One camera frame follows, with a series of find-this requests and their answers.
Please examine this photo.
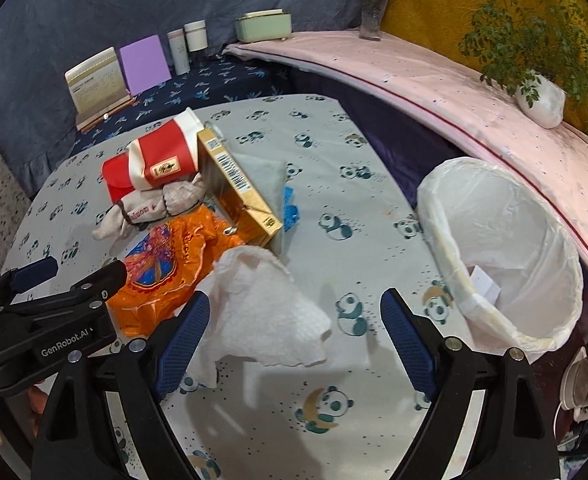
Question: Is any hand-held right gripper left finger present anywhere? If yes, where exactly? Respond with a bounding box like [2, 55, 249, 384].
[31, 291, 212, 480]

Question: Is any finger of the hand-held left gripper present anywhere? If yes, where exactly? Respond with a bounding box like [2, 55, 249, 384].
[0, 256, 58, 306]
[68, 260, 128, 307]

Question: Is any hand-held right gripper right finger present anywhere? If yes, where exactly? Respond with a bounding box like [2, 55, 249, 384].
[380, 287, 560, 480]

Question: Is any white paper towel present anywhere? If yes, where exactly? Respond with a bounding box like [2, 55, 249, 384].
[181, 246, 332, 391]

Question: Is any orange plastic wrapper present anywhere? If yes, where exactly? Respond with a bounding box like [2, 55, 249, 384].
[108, 205, 247, 338]

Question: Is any red paper box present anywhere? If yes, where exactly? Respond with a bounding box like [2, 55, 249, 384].
[102, 152, 139, 206]

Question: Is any beige cloth pouch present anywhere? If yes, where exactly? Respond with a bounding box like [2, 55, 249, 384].
[92, 172, 209, 242]

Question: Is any gold cardboard carton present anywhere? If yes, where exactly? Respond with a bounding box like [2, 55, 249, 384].
[196, 127, 283, 248]

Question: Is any red and white paper cup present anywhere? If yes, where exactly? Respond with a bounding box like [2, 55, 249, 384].
[126, 106, 211, 193]

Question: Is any white lined trash bin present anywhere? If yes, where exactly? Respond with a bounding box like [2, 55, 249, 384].
[416, 156, 585, 361]

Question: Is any blue measuring tape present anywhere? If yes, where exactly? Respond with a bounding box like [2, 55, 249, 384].
[281, 185, 301, 233]

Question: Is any person's left hand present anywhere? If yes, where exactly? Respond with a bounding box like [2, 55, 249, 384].
[24, 384, 50, 441]

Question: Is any white paper slip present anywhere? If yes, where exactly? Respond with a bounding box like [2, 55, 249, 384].
[466, 266, 501, 306]

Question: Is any desk calendar with wooden stand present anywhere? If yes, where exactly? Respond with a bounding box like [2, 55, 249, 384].
[64, 46, 137, 131]

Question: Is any panda printed tablecloth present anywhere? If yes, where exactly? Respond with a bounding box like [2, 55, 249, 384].
[0, 94, 490, 480]

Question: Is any purple card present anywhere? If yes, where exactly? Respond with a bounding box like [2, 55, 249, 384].
[118, 35, 171, 96]

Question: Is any navy patterned cloth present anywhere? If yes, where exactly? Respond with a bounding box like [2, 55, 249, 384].
[68, 57, 295, 156]

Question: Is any dark purple cloth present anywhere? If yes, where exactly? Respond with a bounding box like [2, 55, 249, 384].
[289, 67, 470, 211]

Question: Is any white tube bottle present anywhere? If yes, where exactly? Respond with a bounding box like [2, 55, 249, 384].
[167, 29, 191, 75]

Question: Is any white jar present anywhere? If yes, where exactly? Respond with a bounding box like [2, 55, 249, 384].
[184, 20, 209, 52]

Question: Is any grey-blue blanket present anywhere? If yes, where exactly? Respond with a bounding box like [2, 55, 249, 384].
[0, 0, 369, 196]

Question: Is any pink cloth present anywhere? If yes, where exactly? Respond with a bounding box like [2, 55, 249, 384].
[224, 30, 588, 286]

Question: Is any green plant in white pot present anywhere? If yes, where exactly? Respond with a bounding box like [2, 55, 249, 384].
[426, 0, 588, 146]

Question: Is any green tissue box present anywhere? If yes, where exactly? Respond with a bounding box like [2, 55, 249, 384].
[234, 9, 293, 43]

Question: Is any glass vase with pink flowers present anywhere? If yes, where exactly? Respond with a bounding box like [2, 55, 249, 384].
[343, 0, 405, 42]

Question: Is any yellow cloth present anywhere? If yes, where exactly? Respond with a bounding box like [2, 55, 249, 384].
[381, 0, 588, 141]

